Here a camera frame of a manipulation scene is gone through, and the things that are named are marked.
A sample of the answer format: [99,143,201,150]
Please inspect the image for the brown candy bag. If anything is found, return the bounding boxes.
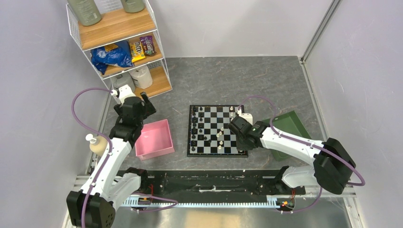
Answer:
[140,35,156,56]

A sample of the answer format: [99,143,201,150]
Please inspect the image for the green plastic bin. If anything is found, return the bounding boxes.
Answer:
[261,111,315,165]

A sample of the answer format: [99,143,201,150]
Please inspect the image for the blue snack bag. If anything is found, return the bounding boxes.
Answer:
[90,40,134,75]

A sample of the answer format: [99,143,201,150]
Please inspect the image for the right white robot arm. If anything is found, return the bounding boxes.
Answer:
[228,112,356,195]

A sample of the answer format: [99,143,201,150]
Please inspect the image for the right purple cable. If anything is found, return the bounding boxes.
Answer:
[239,95,366,215]

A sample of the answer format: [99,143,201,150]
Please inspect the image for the soap pump dispenser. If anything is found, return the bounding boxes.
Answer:
[85,133,108,157]

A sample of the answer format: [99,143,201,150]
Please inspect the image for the grey-green bottle left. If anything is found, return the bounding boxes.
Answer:
[67,0,102,27]

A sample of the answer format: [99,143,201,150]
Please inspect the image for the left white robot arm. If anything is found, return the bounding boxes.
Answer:
[67,92,156,228]

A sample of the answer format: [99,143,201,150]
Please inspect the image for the yellow candy bag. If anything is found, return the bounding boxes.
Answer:
[129,41,146,63]

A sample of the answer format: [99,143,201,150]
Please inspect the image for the grey-green bottle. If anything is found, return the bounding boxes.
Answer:
[121,0,145,13]
[67,0,102,27]

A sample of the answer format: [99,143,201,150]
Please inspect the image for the translucent plastic jug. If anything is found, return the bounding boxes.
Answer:
[112,72,135,92]

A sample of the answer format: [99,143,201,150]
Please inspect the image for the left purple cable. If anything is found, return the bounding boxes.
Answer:
[71,88,179,228]

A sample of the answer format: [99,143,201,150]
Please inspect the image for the white paper roll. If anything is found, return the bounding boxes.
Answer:
[128,65,153,89]

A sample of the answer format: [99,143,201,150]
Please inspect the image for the grey-green bottle right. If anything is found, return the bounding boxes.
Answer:
[121,0,145,13]

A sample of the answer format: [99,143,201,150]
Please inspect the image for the pink plastic bin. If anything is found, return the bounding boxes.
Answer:
[134,119,175,161]

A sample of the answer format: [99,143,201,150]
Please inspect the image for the white wire wooden shelf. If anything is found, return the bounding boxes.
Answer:
[66,0,172,97]

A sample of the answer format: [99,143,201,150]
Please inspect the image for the black and white chessboard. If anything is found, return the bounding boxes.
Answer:
[187,104,248,158]

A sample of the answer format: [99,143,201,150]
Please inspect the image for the purple cable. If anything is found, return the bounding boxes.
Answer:
[239,95,366,215]
[71,88,179,228]

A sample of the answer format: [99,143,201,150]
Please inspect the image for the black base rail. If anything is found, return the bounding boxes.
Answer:
[123,169,306,208]

